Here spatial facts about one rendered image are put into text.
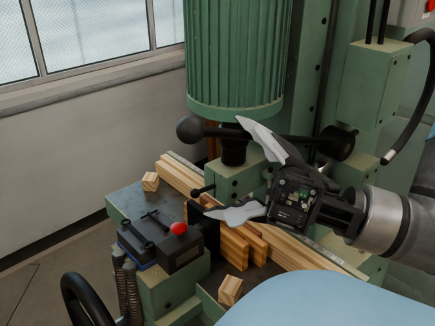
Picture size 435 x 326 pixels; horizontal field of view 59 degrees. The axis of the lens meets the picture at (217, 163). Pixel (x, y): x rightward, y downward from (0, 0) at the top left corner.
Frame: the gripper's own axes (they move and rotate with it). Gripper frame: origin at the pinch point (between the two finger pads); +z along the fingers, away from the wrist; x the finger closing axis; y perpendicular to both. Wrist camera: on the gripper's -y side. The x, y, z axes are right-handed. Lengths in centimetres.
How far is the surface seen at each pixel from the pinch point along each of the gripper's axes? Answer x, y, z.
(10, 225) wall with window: 91, -107, 87
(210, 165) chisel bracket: 6.2, -20.0, 1.5
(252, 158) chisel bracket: 2.9, -23.4, -6.1
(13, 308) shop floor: 119, -89, 69
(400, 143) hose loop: -8, -51, -44
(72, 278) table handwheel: 29.6, -4.5, 18.2
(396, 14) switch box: -31.2, -23.5, -22.1
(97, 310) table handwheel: 29.4, 1.4, 11.0
